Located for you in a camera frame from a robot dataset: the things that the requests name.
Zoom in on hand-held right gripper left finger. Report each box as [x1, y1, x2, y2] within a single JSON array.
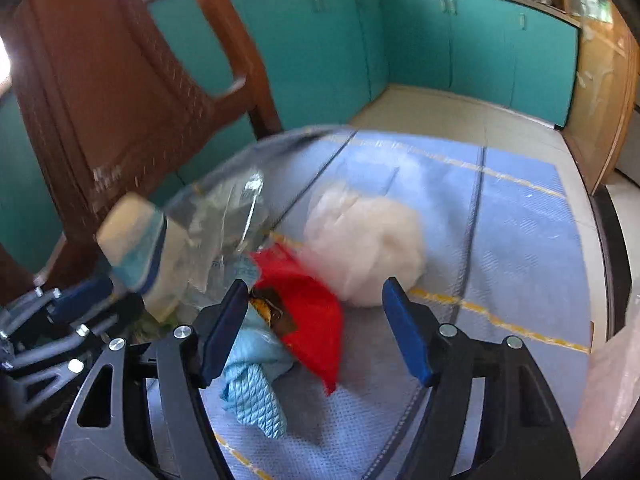
[[50, 277, 251, 480]]

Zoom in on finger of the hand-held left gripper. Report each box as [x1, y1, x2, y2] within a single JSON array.
[[0, 294, 147, 387], [0, 275, 116, 332]]

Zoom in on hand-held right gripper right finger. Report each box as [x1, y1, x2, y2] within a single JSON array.
[[381, 276, 583, 480]]

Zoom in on white and blue paper cup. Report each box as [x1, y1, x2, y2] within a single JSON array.
[[96, 192, 194, 322]]

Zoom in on teal quilted cloth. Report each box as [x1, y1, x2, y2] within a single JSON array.
[[220, 305, 297, 439]]

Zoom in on red foil packet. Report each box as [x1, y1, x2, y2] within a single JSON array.
[[249, 242, 346, 397]]

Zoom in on clear bag of white tablets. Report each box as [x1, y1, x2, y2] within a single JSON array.
[[165, 170, 274, 312]]

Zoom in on blue checked cloth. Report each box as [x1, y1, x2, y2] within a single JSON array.
[[165, 127, 594, 480]]

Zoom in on brown wooden chair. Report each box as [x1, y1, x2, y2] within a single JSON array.
[[10, 0, 284, 292]]

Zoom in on wood framed glass door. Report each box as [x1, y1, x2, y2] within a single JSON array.
[[562, 0, 639, 197]]

